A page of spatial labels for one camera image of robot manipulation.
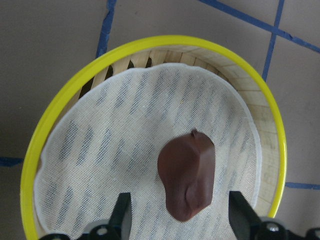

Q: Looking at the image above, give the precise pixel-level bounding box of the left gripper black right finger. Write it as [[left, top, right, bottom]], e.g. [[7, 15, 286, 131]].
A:
[[228, 191, 288, 240]]

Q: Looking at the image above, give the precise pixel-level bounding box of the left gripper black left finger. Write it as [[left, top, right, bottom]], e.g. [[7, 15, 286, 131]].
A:
[[86, 192, 132, 240]]

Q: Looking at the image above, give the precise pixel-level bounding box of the brown steamed bun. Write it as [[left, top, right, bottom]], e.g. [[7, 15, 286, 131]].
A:
[[157, 129, 216, 222]]

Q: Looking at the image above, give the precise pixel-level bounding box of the yellow steamer layer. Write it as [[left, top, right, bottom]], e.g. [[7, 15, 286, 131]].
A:
[[20, 35, 287, 240]]

